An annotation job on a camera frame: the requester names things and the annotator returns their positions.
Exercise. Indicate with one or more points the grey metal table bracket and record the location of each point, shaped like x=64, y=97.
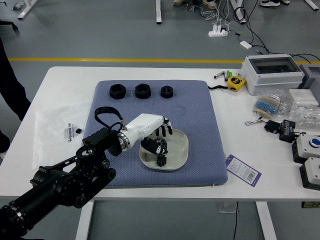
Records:
x=225, y=207

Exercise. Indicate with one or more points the small black hex nut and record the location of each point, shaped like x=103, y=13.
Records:
x=167, y=92

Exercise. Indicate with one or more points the tan shoe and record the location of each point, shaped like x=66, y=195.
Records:
x=210, y=3
x=181, y=2

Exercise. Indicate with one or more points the clear printed plastic bag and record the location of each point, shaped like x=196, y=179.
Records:
x=50, y=125

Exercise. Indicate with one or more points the grey box with window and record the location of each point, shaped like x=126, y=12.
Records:
x=311, y=75

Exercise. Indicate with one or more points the clear bag of screws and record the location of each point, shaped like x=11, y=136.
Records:
x=303, y=115

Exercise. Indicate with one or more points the green white battery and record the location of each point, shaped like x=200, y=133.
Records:
x=230, y=74

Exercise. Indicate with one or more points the white foam box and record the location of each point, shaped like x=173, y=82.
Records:
x=302, y=96

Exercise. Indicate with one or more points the black electronic module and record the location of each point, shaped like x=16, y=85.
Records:
x=287, y=131

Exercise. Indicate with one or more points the white power adapter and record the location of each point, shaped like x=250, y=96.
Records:
x=246, y=44

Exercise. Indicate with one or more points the white black button box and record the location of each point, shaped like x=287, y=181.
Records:
x=312, y=173

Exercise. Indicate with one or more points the big black gear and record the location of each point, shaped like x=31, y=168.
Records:
x=164, y=144

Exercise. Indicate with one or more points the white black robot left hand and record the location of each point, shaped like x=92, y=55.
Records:
x=145, y=125

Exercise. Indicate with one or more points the small black gear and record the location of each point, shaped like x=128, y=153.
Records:
x=161, y=161

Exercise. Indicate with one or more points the white desk leg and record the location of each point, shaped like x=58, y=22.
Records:
x=240, y=15
x=313, y=5
x=25, y=8
x=158, y=11

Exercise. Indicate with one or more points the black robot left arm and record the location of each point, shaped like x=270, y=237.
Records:
x=62, y=182

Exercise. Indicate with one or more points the white square dish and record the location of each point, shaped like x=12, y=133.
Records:
x=177, y=150

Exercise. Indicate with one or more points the person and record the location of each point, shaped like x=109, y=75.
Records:
x=12, y=92

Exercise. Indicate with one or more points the clear resistor bag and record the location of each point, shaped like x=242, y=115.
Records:
x=273, y=96

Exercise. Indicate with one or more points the white table leg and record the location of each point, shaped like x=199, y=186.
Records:
x=266, y=220
x=83, y=225

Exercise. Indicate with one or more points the large black hex nut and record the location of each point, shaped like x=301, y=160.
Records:
x=143, y=91
x=117, y=92

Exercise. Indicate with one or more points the yellow tape measure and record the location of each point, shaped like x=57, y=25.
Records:
x=236, y=83

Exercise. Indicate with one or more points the blue-grey quilted mat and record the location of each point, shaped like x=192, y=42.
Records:
x=150, y=105

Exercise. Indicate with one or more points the blue resistor strip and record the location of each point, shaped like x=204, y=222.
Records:
x=266, y=106

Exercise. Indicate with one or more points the black chair base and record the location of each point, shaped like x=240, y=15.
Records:
x=10, y=23

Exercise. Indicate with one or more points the purple white label tag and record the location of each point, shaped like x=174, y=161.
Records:
x=242, y=170

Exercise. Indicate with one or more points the black servo motor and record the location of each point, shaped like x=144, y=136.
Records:
x=272, y=126

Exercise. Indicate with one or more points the tiny black plastic piece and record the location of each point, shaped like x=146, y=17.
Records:
x=79, y=130

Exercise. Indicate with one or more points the small silver metal piece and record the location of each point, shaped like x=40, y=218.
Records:
x=219, y=75

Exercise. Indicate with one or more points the blue push button box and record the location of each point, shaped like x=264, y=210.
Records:
x=307, y=147

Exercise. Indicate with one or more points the white power strip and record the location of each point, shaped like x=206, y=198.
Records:
x=218, y=33

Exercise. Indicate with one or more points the white electrical enclosure box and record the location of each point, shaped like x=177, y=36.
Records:
x=272, y=80

